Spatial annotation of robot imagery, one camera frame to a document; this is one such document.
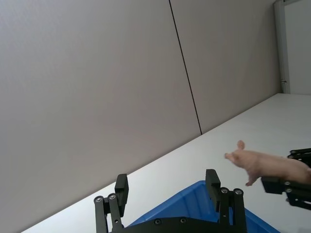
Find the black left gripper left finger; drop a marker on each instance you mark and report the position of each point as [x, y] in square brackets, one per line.
[120, 194]

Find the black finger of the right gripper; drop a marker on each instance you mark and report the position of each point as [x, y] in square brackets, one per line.
[300, 155]
[274, 185]

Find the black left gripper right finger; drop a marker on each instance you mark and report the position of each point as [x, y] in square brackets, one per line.
[213, 189]

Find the person's hand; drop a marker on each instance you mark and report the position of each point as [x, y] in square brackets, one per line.
[250, 162]

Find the blue plastic bin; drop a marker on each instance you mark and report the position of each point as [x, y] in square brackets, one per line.
[189, 204]

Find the white door frame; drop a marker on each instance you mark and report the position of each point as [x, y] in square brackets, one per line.
[281, 43]

